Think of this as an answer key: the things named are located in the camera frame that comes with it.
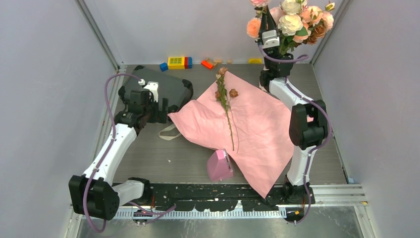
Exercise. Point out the cream printed ribbon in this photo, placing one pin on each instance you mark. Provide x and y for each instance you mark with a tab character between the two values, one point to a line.
169	133

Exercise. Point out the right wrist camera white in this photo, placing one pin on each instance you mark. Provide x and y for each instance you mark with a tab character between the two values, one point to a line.
270	39

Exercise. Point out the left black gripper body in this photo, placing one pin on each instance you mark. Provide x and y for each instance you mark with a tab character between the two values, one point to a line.
147	110

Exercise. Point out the brown bud flower stem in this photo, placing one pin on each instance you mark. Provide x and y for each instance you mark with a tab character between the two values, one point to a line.
224	97

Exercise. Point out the white rose flower stem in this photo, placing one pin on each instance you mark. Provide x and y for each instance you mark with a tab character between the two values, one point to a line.
292	28

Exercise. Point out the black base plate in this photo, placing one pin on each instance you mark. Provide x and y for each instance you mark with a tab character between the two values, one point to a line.
218	197

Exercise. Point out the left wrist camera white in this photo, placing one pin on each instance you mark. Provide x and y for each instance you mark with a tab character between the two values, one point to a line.
152	87

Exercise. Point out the aluminium frame rail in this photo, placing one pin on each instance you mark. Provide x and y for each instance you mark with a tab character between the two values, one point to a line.
342	195

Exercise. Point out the dark grey hard case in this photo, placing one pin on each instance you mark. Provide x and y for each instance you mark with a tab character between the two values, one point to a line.
178	91

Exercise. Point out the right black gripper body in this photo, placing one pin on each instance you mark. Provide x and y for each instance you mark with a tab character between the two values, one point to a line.
272	54

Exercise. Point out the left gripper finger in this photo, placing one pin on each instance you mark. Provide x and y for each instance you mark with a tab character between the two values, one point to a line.
164	110
156	114

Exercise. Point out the pink rose flower stem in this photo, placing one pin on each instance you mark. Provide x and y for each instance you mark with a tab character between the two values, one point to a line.
260	3

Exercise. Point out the peach pink flowers in vase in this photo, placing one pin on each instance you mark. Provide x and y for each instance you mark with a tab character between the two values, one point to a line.
319	22

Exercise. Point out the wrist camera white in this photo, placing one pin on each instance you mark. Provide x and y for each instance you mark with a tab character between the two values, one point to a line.
152	87
270	39

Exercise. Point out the orange red toy block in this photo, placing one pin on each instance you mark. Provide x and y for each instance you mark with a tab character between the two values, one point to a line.
208	64

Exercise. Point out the pink paper bouquet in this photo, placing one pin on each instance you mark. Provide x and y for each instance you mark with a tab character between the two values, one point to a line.
260	125

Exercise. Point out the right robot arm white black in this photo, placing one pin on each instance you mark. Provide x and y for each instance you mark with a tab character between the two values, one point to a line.
309	124

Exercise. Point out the red blue toy block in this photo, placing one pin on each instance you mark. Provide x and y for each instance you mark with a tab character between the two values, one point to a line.
188	63

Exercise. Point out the white ribbed vase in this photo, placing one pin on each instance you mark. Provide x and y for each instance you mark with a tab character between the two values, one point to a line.
264	80

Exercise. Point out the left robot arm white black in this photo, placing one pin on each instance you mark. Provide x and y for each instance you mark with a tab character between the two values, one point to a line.
93	192

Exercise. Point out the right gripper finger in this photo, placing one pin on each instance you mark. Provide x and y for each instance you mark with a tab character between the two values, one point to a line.
271	24
263	25

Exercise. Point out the small yellow toy block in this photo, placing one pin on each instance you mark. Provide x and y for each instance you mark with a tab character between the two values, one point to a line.
255	61

